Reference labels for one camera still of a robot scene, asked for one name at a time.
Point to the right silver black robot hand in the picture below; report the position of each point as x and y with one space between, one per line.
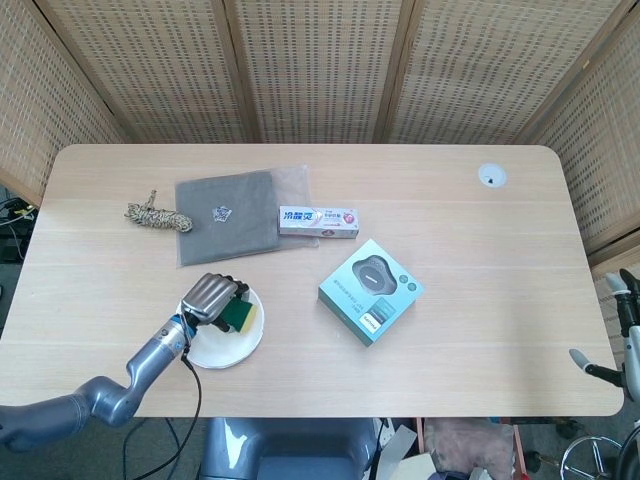
631 345

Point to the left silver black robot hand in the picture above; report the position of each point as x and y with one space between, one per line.
207 297

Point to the green yellow sponge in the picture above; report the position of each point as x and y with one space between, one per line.
245 315

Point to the grey robot base body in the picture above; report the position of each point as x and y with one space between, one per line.
285 450

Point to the white paper plate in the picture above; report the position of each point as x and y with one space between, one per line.
230 350

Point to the grey cloth in clear bag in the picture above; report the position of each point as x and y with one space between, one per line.
227 220

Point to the chrome stool base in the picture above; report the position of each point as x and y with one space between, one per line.
587 455

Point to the white toothpaste box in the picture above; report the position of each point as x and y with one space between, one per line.
317 222

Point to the teal speaker product box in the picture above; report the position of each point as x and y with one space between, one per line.
372 295

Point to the pinkish plastic bag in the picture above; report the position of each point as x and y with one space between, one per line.
470 445

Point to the white cardboard piece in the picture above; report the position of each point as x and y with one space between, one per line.
405 460

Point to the woven bamboo folding screen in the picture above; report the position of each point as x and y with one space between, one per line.
320 70

